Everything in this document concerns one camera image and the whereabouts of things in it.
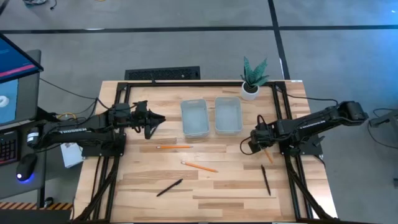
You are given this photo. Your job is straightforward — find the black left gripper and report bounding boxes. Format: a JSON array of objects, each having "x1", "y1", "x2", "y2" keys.
[{"x1": 133, "y1": 100, "x2": 167, "y2": 141}]

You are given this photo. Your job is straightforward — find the black pen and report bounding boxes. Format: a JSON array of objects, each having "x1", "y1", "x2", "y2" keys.
[
  {"x1": 260, "y1": 164, "x2": 272, "y2": 197},
  {"x1": 149, "y1": 122, "x2": 161, "y2": 140},
  {"x1": 155, "y1": 178, "x2": 184, "y2": 198}
]

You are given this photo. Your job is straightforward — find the orange pencil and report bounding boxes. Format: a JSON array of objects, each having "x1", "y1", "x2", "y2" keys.
[
  {"x1": 263, "y1": 148, "x2": 275, "y2": 165},
  {"x1": 155, "y1": 144, "x2": 194, "y2": 150},
  {"x1": 180, "y1": 160, "x2": 220, "y2": 174}
]

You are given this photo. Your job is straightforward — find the grey plastic bin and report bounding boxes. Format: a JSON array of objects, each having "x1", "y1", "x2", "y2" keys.
[
  {"x1": 180, "y1": 98, "x2": 211, "y2": 139},
  {"x1": 214, "y1": 96, "x2": 243, "y2": 136}
]

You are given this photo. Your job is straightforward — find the white plant pot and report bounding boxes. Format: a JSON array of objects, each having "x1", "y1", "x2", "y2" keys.
[{"x1": 241, "y1": 81, "x2": 261, "y2": 101}]

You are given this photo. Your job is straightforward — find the black floor grate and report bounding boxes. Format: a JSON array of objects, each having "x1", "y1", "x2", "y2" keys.
[{"x1": 124, "y1": 65, "x2": 201, "y2": 81}]

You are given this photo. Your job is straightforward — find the green artificial plant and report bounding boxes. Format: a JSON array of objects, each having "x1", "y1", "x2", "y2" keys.
[{"x1": 240, "y1": 56, "x2": 270, "y2": 90}]

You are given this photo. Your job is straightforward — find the white box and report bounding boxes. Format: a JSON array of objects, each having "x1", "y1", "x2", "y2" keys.
[{"x1": 60, "y1": 142, "x2": 85, "y2": 169}]

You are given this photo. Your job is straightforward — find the black floor equipment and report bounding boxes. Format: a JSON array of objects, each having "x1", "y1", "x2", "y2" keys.
[{"x1": 366, "y1": 108, "x2": 398, "y2": 153}]

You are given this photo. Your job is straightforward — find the grey framed monitor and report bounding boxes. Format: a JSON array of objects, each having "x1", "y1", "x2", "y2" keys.
[{"x1": 0, "y1": 49, "x2": 42, "y2": 127}]

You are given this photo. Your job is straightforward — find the black computer mouse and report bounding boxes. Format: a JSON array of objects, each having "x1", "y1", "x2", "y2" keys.
[{"x1": 16, "y1": 152, "x2": 39, "y2": 184}]

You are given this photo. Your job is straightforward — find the dark grey side desk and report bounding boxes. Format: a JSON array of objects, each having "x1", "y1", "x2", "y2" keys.
[{"x1": 0, "y1": 119, "x2": 49, "y2": 200}]

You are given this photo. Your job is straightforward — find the orange black hazard strip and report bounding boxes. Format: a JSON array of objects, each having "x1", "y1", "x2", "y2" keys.
[{"x1": 0, "y1": 202, "x2": 74, "y2": 211}]

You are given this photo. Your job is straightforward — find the black keyboard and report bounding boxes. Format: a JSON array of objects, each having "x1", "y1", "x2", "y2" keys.
[{"x1": 0, "y1": 130, "x2": 19, "y2": 166}]

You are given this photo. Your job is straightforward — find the tilted blue-screen monitor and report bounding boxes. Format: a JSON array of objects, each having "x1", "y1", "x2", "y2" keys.
[{"x1": 0, "y1": 32, "x2": 44, "y2": 85}]

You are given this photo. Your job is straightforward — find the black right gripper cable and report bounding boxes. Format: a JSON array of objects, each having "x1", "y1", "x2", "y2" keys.
[{"x1": 239, "y1": 114, "x2": 265, "y2": 156}]

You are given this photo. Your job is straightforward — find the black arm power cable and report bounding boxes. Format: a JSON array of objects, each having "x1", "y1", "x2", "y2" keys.
[{"x1": 285, "y1": 93, "x2": 340, "y2": 105}]

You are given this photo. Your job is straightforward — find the black aluminium table frame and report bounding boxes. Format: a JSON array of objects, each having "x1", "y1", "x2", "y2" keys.
[{"x1": 73, "y1": 81, "x2": 340, "y2": 224}]

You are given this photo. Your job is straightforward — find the yellow cable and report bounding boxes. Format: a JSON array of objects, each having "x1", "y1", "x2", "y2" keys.
[{"x1": 57, "y1": 111, "x2": 78, "y2": 121}]

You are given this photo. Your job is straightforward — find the thin black floor cable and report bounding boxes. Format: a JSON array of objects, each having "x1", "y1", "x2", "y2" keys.
[{"x1": 23, "y1": 0, "x2": 58, "y2": 11}]

